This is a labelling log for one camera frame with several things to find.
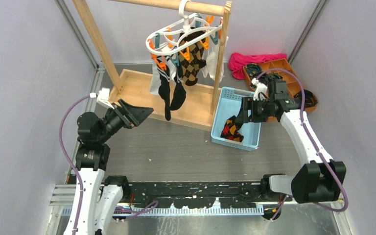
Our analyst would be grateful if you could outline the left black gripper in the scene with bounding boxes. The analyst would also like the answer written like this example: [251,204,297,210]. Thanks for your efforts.
[98,98,153,142]

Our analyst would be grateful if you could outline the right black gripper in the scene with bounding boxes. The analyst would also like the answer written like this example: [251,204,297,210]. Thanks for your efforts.
[235,97,275,123]

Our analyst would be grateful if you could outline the red yellow argyle sock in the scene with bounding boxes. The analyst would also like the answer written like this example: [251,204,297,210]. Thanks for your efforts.
[220,116,244,142]

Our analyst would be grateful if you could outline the white clip sock hanger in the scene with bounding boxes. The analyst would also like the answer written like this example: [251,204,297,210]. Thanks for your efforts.
[145,0,224,71]

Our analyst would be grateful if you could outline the black sock white stripes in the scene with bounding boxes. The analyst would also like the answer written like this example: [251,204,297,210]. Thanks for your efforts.
[170,82,186,111]

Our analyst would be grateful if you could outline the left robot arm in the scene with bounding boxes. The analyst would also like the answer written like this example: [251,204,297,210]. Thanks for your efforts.
[64,99,154,235]

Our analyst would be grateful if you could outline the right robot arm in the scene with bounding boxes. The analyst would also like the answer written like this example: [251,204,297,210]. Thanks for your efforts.
[235,81,346,203]

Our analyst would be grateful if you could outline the light blue plastic basket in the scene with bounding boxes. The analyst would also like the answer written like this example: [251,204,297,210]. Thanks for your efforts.
[211,87,261,151]

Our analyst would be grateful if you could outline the white sock with stripes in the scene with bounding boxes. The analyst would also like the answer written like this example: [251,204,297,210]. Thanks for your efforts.
[149,62,162,95]

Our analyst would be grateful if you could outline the wooden hanging rack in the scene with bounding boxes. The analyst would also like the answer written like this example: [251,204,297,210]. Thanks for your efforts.
[73,0,232,131]

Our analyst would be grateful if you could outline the rolled dark sock in tray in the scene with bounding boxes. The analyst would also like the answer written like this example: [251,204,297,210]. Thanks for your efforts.
[245,63,262,78]

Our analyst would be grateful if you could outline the rolled dark sock right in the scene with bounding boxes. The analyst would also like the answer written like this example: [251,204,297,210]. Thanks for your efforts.
[267,72,283,83]

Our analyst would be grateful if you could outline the white sock middle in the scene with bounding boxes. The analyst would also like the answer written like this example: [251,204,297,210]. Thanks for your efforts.
[168,61,180,84]

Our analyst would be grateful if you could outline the pink cloth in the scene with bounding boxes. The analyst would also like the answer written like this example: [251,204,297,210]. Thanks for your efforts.
[228,52,287,80]

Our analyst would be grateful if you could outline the white sock right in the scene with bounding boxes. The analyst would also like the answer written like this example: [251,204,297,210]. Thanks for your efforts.
[200,41,220,80]

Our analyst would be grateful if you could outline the brown argyle sock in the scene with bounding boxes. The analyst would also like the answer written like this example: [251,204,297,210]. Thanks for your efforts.
[178,38,209,86]

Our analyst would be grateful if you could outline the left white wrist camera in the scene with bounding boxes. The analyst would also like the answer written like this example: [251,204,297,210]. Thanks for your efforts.
[90,87,114,109]

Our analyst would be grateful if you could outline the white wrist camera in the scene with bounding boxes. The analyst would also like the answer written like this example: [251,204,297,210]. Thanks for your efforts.
[90,87,114,109]
[250,78,268,101]

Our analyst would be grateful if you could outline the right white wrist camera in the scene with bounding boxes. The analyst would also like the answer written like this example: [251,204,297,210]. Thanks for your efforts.
[250,78,268,101]

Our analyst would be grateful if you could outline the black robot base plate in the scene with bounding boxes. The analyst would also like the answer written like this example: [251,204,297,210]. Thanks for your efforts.
[119,181,291,219]

